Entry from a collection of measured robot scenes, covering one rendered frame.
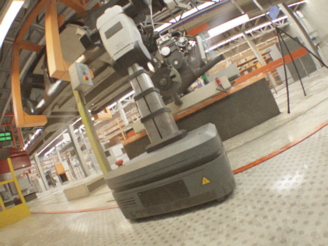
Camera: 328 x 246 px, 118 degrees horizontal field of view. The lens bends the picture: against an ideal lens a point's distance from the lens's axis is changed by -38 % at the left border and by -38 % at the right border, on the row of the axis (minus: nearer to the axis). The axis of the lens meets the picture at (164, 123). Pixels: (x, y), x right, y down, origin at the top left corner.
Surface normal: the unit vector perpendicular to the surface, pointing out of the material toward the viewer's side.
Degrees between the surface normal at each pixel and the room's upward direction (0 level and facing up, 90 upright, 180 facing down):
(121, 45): 90
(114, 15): 90
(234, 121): 90
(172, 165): 90
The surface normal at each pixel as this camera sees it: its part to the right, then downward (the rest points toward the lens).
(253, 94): -0.32, 0.07
